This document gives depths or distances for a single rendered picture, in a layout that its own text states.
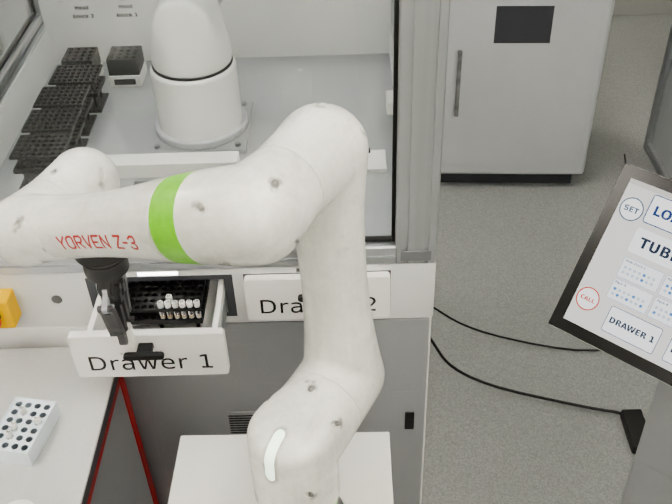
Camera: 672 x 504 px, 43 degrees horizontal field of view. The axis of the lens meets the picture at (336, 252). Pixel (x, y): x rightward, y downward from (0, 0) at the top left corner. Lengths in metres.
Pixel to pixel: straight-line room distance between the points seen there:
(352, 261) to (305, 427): 0.24
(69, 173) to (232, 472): 0.56
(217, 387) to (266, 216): 1.03
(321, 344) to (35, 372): 0.76
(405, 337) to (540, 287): 1.34
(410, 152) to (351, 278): 0.40
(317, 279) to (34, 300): 0.80
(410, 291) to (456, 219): 1.65
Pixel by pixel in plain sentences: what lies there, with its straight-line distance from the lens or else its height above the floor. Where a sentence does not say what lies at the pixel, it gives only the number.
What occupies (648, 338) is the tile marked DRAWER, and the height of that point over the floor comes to 1.00.
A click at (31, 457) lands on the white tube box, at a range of 1.69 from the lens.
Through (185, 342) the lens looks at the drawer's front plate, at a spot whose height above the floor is 0.91.
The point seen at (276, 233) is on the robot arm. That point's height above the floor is 1.44.
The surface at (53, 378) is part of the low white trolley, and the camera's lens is 1.83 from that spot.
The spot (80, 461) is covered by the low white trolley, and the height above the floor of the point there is 0.76.
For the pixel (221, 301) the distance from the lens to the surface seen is 1.71.
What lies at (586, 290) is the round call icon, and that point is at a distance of 1.55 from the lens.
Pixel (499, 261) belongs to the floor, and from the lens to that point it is 3.19.
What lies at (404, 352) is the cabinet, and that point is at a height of 0.70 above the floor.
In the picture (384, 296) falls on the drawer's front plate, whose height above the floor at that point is 0.88.
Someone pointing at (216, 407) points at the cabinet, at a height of 0.53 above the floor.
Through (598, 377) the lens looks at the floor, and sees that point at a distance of 2.83.
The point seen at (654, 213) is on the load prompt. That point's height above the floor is 1.15.
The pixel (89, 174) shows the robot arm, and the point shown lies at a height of 1.32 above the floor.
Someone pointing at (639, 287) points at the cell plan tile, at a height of 1.06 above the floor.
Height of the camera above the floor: 2.03
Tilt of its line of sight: 39 degrees down
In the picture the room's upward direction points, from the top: 2 degrees counter-clockwise
